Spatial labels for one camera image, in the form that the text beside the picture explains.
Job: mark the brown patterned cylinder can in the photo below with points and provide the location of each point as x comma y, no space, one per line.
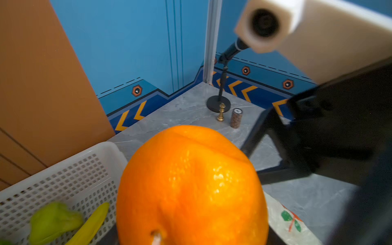
236,118

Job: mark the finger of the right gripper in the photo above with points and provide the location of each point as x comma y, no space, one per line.
293,164

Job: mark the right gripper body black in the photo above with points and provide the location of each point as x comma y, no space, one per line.
346,126

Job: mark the right aluminium corner post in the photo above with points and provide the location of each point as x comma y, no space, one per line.
212,29

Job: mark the yellow banana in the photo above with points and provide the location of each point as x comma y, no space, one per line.
87,232

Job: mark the yellowish translucent plastic bag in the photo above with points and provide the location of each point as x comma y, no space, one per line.
287,225

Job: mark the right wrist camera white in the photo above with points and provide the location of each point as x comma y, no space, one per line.
323,39

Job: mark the black round-base lamp stand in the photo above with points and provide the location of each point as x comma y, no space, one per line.
214,102

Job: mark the white perforated plastic basket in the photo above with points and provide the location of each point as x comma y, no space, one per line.
83,182

